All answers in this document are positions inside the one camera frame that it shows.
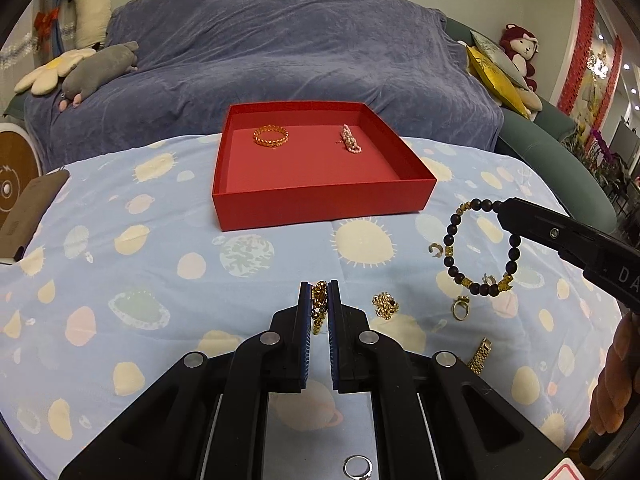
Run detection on gold chain bangle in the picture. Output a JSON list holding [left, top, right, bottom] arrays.
[[253, 125, 290, 148]]

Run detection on brown phone case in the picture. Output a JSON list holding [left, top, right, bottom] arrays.
[[0, 169, 70, 266]]

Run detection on green sofa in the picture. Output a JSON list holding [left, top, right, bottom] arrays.
[[442, 16, 617, 234]]

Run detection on red bow tieback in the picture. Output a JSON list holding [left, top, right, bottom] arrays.
[[34, 6, 60, 53]]

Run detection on red monkey plush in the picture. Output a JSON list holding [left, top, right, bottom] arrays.
[[499, 23, 539, 91]]

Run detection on grey mouse plush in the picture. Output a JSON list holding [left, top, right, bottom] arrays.
[[58, 41, 139, 112]]

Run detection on white flower cushion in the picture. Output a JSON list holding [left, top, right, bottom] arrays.
[[14, 48, 96, 96]]

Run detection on round wooden white appliance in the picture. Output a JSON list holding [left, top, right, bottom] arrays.
[[0, 122, 42, 224]]

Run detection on gold ring earring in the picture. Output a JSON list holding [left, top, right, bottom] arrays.
[[428, 243, 445, 258]]

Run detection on purple blanket covered sofa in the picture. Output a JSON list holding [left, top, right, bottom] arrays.
[[24, 0, 503, 169]]

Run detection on black bead bracelet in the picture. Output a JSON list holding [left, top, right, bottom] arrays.
[[442, 198, 522, 297]]

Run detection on gold chain necklace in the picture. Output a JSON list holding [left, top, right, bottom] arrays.
[[309, 279, 330, 337]]

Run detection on right hand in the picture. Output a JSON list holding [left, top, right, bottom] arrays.
[[589, 312, 639, 436]]

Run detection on red cardboard tray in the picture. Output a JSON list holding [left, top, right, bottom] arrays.
[[212, 101, 437, 231]]

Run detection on blue planet print cloth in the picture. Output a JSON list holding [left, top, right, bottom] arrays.
[[1, 136, 620, 479]]

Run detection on gold chain with pendant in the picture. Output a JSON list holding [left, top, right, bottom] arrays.
[[371, 291, 400, 321]]

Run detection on gold pillow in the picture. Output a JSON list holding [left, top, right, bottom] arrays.
[[466, 47, 530, 119]]

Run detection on gold watch band piece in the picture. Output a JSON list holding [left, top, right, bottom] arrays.
[[468, 338, 492, 376]]

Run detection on grey silver pillow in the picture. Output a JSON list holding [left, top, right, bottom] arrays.
[[471, 30, 527, 88]]

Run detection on beige plush cushion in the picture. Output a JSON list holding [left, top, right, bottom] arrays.
[[515, 87, 542, 122]]

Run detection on white sheer curtain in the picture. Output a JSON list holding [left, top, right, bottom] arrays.
[[0, 0, 51, 110]]

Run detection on white alpaca plush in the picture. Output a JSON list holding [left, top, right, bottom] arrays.
[[68, 0, 112, 49]]

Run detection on pink pearl bracelet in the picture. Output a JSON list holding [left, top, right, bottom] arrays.
[[335, 123, 362, 155]]

